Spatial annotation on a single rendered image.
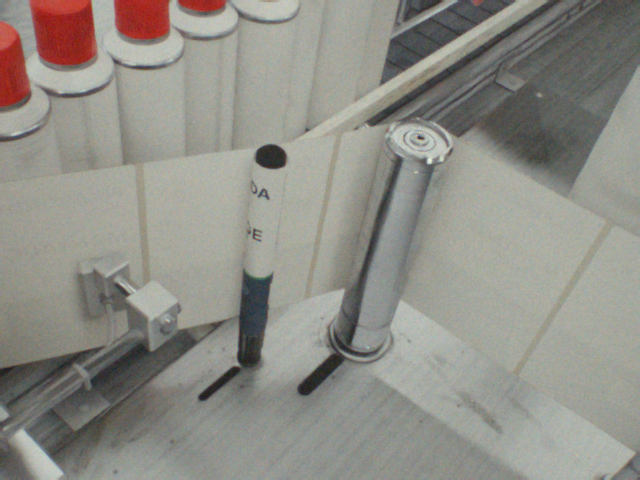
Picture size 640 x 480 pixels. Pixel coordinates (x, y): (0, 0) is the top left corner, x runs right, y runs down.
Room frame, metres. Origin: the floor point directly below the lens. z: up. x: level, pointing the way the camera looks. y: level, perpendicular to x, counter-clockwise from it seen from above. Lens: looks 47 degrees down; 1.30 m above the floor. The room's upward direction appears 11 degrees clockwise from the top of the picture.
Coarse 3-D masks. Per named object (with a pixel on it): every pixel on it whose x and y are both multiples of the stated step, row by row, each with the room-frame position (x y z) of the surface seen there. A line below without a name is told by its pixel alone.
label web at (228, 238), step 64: (384, 128) 0.32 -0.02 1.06; (0, 192) 0.22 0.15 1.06; (64, 192) 0.23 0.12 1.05; (128, 192) 0.25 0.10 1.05; (192, 192) 0.26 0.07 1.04; (256, 192) 0.26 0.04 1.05; (320, 192) 0.30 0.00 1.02; (448, 192) 0.31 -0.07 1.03; (512, 192) 0.30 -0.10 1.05; (0, 256) 0.21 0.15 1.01; (64, 256) 0.23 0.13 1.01; (128, 256) 0.24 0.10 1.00; (192, 256) 0.26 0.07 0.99; (256, 256) 0.26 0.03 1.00; (320, 256) 0.30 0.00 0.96; (448, 256) 0.31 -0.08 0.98; (512, 256) 0.29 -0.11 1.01; (576, 256) 0.28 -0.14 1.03; (0, 320) 0.21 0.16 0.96; (64, 320) 0.23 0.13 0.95; (192, 320) 0.26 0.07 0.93; (256, 320) 0.26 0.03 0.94; (448, 320) 0.30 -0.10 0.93; (512, 320) 0.28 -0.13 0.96; (576, 320) 0.27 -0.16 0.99; (576, 384) 0.26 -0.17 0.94
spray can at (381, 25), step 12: (384, 0) 0.58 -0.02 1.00; (396, 0) 0.59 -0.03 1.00; (372, 12) 0.57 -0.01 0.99; (384, 12) 0.58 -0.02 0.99; (372, 24) 0.57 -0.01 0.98; (384, 24) 0.58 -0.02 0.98; (372, 36) 0.57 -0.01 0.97; (384, 36) 0.58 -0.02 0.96; (372, 48) 0.58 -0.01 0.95; (384, 48) 0.59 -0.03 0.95; (372, 60) 0.58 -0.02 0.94; (384, 60) 0.59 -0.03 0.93; (360, 72) 0.57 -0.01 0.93; (372, 72) 0.58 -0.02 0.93; (360, 84) 0.57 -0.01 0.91; (372, 84) 0.58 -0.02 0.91; (360, 96) 0.57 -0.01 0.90
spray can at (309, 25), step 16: (304, 0) 0.49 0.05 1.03; (320, 0) 0.51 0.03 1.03; (304, 16) 0.50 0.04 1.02; (320, 16) 0.51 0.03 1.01; (304, 32) 0.50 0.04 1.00; (304, 48) 0.50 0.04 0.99; (304, 64) 0.50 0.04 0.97; (304, 80) 0.50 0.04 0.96; (304, 96) 0.50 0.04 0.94; (288, 112) 0.49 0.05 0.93; (304, 112) 0.51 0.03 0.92; (288, 128) 0.49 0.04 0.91; (304, 128) 0.51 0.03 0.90
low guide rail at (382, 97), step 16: (528, 0) 0.81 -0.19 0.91; (544, 0) 0.85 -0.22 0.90; (496, 16) 0.76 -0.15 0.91; (512, 16) 0.78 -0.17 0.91; (480, 32) 0.72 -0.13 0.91; (496, 32) 0.75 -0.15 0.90; (448, 48) 0.67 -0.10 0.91; (464, 48) 0.69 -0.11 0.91; (416, 64) 0.63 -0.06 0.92; (432, 64) 0.63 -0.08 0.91; (448, 64) 0.66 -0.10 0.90; (400, 80) 0.59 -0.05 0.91; (416, 80) 0.61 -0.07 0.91; (368, 96) 0.56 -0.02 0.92; (384, 96) 0.56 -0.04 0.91; (400, 96) 0.59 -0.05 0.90; (352, 112) 0.53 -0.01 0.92; (368, 112) 0.54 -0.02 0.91; (320, 128) 0.50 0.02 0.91; (336, 128) 0.50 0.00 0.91; (352, 128) 0.53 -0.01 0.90
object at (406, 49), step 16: (464, 0) 0.85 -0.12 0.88; (496, 0) 0.87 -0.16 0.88; (512, 0) 0.88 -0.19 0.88; (560, 0) 0.93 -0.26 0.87; (432, 16) 0.80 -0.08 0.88; (448, 16) 0.80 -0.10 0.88; (464, 16) 0.81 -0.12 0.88; (480, 16) 0.82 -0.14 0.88; (528, 16) 0.84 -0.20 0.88; (416, 32) 0.75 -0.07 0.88; (432, 32) 0.76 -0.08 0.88; (448, 32) 0.77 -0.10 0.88; (464, 32) 0.77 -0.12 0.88; (512, 32) 0.80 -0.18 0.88; (400, 48) 0.71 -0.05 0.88; (416, 48) 0.72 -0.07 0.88; (432, 48) 0.72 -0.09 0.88; (480, 48) 0.75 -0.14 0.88; (384, 64) 0.67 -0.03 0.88; (400, 64) 0.68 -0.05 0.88; (464, 64) 0.71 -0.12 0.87; (384, 80) 0.64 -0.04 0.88; (432, 80) 0.66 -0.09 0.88; (416, 96) 0.63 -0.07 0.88; (384, 112) 0.59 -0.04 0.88
